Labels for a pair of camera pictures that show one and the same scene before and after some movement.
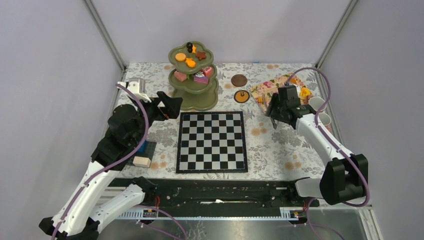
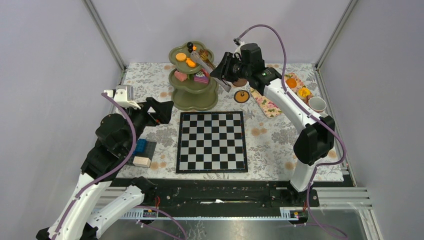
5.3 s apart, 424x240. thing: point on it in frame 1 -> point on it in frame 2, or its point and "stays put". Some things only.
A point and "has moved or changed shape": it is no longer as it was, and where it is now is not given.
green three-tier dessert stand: [193, 78] stays put
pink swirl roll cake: [180, 76] stays put
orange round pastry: [180, 57] has moved or changed shape
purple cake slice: [199, 77] stays put
